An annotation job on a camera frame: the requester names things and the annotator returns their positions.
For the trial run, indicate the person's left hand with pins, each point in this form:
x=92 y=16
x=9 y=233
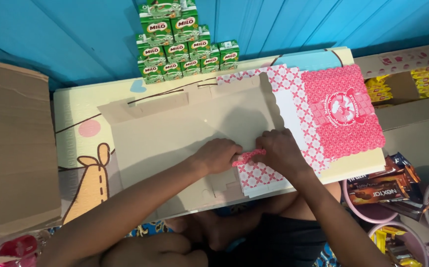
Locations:
x=216 y=155

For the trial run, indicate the person's right hand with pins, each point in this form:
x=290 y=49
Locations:
x=283 y=150

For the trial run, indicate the person's right fingers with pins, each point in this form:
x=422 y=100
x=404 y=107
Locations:
x=263 y=144

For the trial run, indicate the person's left fingers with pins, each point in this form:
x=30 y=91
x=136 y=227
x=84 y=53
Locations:
x=237 y=154

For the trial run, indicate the brown cardboard box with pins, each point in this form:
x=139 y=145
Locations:
x=177 y=141

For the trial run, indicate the stack of pink patterned flat boxes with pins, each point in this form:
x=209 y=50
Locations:
x=340 y=111

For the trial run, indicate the person's black shorts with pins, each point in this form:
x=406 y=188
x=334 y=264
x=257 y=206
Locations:
x=273 y=241

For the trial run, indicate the blue patterned cloth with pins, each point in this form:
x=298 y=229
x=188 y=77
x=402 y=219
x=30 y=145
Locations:
x=149 y=227

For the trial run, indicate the stack of green drink cartons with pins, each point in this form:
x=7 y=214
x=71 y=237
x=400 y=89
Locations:
x=179 y=44

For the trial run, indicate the pink basin of brown biscuit packets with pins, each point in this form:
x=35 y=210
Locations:
x=381 y=193

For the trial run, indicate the person's legs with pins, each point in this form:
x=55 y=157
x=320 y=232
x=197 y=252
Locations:
x=155 y=252

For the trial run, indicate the open carton with pink print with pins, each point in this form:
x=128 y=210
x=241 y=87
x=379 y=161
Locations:
x=407 y=111

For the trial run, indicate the cream cartoon foam mat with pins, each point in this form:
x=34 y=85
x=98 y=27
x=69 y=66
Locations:
x=88 y=148

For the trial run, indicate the pink basin of yellow packets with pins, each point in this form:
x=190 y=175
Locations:
x=396 y=244

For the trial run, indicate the large brown cardboard carton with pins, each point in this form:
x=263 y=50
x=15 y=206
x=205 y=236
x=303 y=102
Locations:
x=12 y=148

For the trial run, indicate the heap of red snack packets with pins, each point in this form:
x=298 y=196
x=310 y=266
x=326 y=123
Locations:
x=10 y=248

